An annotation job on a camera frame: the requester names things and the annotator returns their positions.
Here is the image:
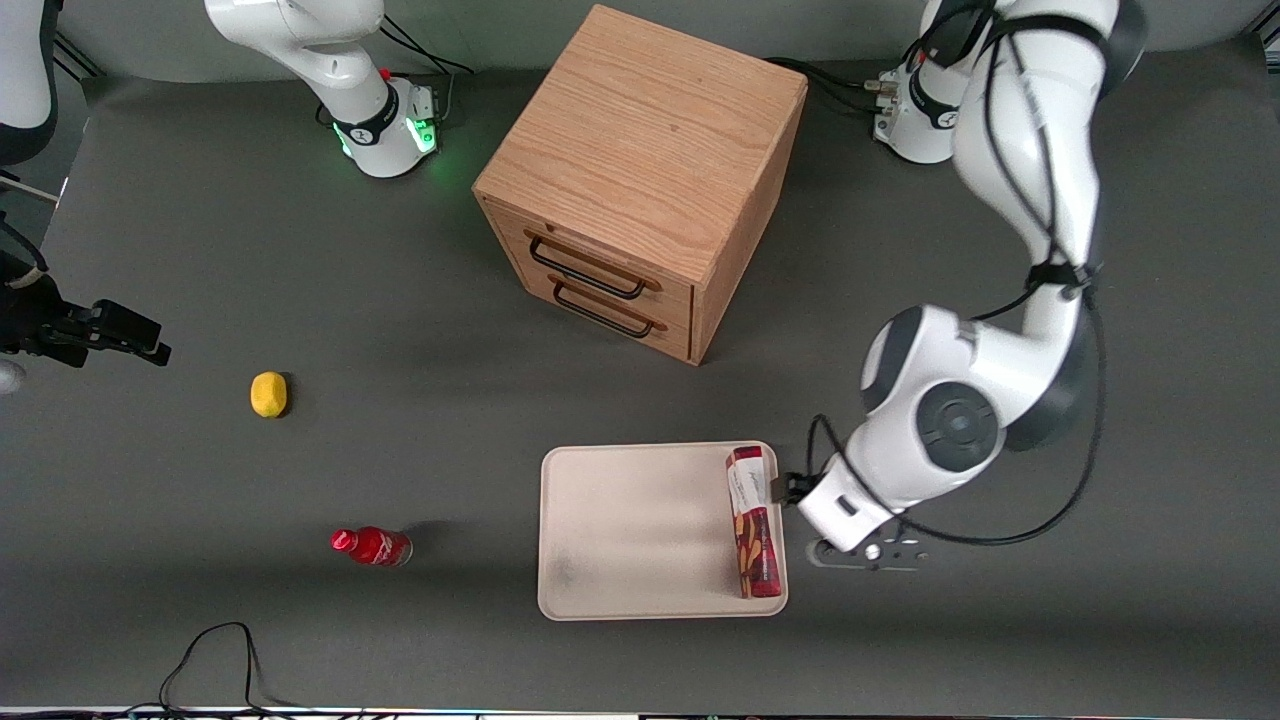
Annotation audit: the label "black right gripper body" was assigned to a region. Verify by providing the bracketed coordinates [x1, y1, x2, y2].
[0, 270, 98, 363]

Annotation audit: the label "red cookie box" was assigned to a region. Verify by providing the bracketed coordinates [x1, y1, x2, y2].
[725, 445, 783, 599]

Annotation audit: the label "beige plastic tray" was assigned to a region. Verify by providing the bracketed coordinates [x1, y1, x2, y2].
[538, 441, 789, 622]

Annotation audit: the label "yellow lemon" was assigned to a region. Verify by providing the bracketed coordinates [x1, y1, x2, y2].
[250, 371, 289, 419]

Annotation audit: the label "wooden drawer front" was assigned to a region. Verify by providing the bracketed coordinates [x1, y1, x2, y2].
[490, 205, 696, 326]
[520, 270, 694, 363]

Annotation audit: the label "red drink bottle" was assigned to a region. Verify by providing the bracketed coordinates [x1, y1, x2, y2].
[330, 526, 413, 568]

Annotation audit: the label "wooden two-drawer cabinet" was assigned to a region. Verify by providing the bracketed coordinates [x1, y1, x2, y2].
[473, 4, 809, 366]

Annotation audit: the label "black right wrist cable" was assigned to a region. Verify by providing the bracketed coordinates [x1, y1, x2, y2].
[0, 214, 51, 291]

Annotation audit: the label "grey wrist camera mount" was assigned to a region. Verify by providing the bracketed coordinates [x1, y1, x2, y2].
[806, 538, 929, 573]

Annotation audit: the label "black wire drawer handle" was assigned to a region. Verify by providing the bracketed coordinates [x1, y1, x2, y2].
[526, 232, 662, 301]
[550, 278, 667, 339]

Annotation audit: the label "black left wrist camera cable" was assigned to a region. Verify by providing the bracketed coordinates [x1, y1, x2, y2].
[800, 0, 1107, 548]

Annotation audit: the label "black looped table cable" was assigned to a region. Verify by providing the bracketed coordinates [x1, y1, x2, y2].
[158, 621, 301, 716]

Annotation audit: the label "black right base cables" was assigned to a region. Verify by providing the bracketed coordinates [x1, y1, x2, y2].
[380, 14, 476, 126]

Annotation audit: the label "black base cables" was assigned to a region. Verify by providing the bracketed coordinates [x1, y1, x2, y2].
[765, 57, 901, 113]
[380, 14, 476, 126]

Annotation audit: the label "black left base cables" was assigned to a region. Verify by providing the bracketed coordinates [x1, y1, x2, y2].
[765, 57, 901, 113]

